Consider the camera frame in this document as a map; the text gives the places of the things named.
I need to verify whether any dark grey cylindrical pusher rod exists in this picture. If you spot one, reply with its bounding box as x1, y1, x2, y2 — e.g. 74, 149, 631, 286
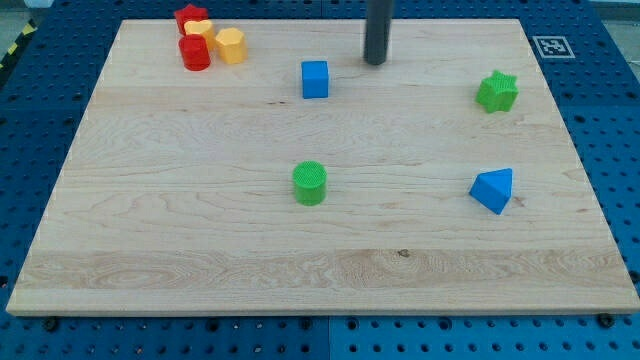
363, 0, 394, 66

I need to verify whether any green star block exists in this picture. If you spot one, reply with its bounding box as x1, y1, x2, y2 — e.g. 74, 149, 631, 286
475, 70, 519, 113

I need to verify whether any red star block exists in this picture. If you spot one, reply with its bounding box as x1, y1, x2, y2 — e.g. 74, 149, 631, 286
174, 3, 209, 35

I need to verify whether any blue cube block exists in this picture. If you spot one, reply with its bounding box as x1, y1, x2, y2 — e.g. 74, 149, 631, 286
301, 61, 329, 99

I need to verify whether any yellow hexagon block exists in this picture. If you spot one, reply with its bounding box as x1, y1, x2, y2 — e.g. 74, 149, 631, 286
215, 27, 248, 64

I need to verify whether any black white fiducial marker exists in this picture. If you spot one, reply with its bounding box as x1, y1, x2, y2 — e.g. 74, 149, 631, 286
533, 35, 575, 59

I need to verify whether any yellow heart block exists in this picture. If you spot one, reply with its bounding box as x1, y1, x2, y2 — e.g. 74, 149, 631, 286
184, 19, 216, 51

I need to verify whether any green cylinder block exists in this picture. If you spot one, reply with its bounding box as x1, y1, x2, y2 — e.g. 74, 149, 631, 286
292, 160, 327, 206

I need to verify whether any light wooden board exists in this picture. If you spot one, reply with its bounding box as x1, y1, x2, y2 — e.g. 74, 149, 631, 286
7, 19, 639, 317

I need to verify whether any red cylinder block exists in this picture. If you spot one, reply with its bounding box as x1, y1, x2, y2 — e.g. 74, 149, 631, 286
178, 34, 211, 71

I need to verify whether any blue triangular prism block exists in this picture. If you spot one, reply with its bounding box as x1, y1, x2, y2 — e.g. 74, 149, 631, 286
469, 168, 513, 215

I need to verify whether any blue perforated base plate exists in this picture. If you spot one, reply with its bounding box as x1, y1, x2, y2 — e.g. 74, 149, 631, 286
1, 1, 639, 359

